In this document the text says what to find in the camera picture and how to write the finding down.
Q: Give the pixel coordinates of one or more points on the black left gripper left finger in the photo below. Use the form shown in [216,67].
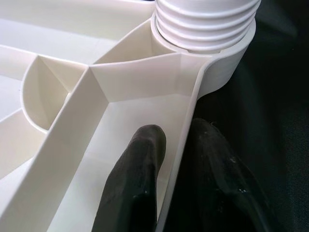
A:
[135,183]

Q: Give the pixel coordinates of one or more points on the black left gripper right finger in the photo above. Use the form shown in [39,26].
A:
[212,188]

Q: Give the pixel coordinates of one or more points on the white plastic table top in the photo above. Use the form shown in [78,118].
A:
[96,84]

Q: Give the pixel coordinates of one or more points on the white plastic table leg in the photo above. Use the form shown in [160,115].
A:
[205,24]

